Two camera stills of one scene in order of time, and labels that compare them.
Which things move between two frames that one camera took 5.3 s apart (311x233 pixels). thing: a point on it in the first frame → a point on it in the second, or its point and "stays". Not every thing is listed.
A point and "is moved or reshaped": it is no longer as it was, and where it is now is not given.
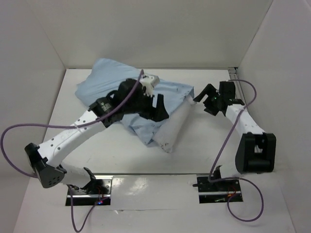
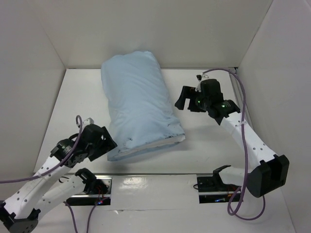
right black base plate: x=221 y=191 stays
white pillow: x=164 y=137 → x=147 y=147
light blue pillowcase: x=108 y=75 is moved or reshaped
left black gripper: x=157 y=114 → x=109 y=143
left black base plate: x=98 y=192 stays
